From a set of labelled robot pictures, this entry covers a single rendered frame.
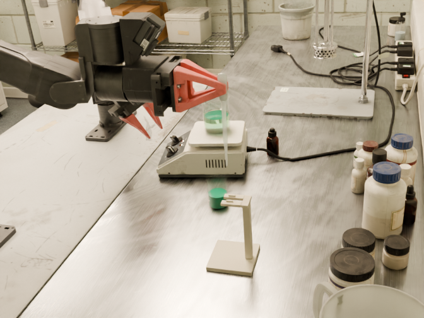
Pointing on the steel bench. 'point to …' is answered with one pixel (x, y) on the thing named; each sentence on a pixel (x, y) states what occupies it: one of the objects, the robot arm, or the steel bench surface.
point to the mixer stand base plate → (319, 103)
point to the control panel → (175, 147)
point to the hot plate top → (236, 137)
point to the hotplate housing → (207, 161)
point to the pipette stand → (240, 250)
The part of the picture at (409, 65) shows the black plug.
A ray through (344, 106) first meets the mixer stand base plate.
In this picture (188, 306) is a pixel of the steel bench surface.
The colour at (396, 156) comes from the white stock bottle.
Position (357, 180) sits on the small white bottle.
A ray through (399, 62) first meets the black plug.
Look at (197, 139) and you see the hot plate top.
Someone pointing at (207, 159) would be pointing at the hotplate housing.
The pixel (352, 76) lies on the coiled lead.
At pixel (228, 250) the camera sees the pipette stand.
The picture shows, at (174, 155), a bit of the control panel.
